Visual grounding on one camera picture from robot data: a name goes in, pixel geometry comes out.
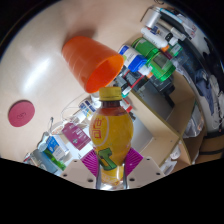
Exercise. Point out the flat round red coaster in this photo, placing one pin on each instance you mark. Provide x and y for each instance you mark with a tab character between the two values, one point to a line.
21	113

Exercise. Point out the blue-capped white bottle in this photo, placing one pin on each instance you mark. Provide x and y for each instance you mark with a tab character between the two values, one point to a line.
133	59

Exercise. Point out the black bag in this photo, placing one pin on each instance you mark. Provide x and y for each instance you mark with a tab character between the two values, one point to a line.
160	90

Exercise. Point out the light blue hairbrush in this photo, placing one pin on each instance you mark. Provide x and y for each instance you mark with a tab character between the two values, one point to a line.
44	141

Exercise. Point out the green transparent plastic jar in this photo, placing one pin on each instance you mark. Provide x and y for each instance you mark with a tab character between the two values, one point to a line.
163	65
144	46

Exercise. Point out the tall green tube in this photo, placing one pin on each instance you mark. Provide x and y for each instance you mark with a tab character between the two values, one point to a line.
58	163

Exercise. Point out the yellow drink bottle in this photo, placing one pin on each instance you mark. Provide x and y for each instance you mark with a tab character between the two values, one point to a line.
111	133

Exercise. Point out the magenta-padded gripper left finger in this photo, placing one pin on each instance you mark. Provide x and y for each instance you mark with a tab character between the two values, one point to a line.
78	173

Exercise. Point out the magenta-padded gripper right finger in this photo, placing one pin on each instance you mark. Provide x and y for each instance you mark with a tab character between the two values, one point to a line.
146	171

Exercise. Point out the orange-capped white bottle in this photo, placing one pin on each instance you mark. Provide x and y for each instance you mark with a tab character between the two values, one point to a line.
153	37

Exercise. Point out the magenta snack pouch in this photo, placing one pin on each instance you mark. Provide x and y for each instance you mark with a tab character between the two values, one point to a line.
76	135

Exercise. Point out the hanging clothes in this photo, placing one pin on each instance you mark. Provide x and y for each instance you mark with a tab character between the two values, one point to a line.
206	83

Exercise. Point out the orange plastic cup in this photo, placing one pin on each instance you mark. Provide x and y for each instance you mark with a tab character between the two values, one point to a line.
83	56

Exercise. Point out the white and blue box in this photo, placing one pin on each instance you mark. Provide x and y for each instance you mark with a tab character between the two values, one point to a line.
56	148

